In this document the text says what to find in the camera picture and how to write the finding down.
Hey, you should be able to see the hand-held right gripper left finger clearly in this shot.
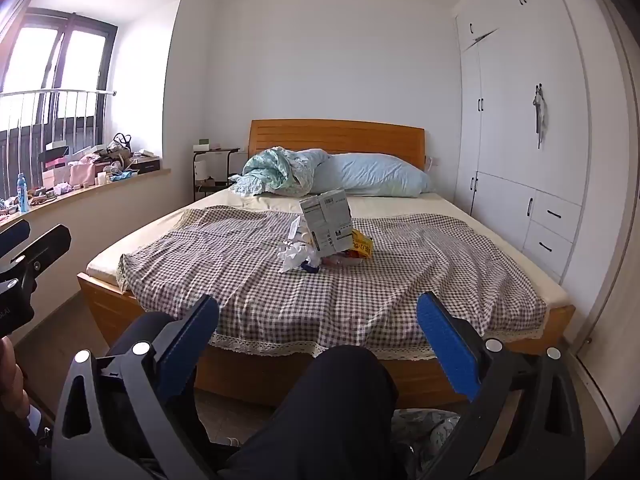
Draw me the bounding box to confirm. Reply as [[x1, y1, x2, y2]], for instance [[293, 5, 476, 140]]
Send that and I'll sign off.
[[50, 294, 223, 480]]

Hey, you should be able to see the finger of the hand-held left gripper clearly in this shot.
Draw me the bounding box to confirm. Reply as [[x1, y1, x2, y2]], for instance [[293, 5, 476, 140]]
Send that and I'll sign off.
[[0, 220, 32, 261], [0, 224, 72, 291]]

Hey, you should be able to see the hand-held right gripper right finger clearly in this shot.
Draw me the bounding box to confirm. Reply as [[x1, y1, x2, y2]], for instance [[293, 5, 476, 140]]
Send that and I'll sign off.
[[416, 291, 587, 480]]

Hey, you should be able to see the floral plastic bag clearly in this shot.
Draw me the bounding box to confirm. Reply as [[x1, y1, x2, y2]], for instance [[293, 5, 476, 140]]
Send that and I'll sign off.
[[390, 407, 463, 480]]

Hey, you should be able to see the white paper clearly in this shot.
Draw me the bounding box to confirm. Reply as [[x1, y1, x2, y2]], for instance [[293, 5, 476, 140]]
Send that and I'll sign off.
[[277, 240, 313, 275]]

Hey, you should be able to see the yellow snack packet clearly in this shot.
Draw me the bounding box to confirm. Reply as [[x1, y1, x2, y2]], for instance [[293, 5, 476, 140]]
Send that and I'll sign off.
[[350, 229, 375, 260]]

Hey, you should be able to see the white carton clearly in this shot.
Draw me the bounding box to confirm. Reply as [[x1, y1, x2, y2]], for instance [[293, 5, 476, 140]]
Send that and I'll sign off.
[[299, 188, 355, 261]]

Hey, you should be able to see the person's left hand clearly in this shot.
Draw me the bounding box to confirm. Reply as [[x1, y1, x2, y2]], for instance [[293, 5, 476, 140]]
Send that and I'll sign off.
[[0, 336, 32, 431]]

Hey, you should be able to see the bed with checkered cover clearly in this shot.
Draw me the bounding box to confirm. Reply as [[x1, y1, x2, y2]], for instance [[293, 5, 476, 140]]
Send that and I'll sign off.
[[116, 207, 548, 361]]

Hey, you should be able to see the pink bag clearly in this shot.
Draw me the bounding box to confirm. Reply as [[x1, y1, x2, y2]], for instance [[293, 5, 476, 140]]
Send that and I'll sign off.
[[69, 162, 98, 187]]

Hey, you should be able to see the stack of white boxes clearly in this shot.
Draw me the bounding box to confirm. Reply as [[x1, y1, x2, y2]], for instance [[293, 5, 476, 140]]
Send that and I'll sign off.
[[42, 142, 69, 188]]

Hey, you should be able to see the wooden windowsill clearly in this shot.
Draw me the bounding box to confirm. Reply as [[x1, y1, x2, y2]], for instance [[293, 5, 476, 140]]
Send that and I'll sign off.
[[0, 169, 171, 226]]

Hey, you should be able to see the dark flat box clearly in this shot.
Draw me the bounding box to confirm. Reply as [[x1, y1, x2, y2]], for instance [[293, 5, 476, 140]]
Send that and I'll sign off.
[[129, 156, 162, 175]]

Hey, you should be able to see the person's right leg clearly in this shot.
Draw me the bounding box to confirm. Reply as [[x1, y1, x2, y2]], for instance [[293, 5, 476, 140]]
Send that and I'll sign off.
[[220, 345, 401, 480]]

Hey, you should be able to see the metal window railing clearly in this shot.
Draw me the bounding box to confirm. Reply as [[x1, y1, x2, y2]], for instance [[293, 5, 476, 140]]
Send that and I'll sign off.
[[0, 89, 117, 201]]

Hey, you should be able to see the cream mattress sheet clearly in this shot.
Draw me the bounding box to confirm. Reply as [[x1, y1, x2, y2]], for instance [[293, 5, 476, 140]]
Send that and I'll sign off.
[[86, 187, 571, 311]]

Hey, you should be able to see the crumpled floral quilt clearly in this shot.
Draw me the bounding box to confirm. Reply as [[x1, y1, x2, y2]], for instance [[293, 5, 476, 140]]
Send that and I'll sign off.
[[229, 146, 333, 198]]

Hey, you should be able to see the black framed bedside table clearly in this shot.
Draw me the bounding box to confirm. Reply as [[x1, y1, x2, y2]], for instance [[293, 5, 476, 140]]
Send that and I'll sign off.
[[192, 146, 241, 201]]

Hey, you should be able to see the light blue pillow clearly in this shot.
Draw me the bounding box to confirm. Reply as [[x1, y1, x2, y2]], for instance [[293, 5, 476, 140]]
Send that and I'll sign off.
[[312, 152, 433, 197]]

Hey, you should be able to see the dark framed window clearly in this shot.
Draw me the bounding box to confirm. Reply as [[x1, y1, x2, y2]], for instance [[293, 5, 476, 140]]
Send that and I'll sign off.
[[0, 7, 118, 201]]

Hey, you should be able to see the beige door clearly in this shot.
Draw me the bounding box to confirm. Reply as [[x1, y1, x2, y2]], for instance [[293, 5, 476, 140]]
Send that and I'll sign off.
[[575, 0, 640, 436]]

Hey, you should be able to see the white wardrobe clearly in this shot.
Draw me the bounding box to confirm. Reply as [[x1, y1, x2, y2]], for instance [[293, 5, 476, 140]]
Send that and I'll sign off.
[[452, 0, 593, 286]]

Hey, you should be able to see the grey hanging tassel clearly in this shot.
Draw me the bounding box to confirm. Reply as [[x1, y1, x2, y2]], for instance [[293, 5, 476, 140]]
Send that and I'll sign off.
[[531, 84, 548, 148]]

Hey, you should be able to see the wooden bed frame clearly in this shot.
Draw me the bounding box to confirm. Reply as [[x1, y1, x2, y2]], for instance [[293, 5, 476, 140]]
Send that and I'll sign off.
[[76, 119, 576, 411]]

